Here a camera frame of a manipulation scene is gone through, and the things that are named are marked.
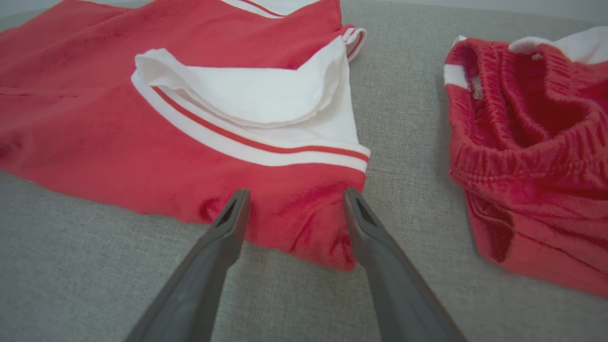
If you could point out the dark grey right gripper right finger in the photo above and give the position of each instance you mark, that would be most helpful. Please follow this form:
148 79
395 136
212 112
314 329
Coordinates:
399 294

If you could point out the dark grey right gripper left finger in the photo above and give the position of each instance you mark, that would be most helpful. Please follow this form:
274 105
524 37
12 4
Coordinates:
199 285

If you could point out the red shorts with white stripes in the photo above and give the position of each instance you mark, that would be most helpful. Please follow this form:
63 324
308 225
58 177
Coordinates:
532 190

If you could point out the red basketball jersey white trim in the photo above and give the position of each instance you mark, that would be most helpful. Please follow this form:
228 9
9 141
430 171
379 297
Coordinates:
95 142

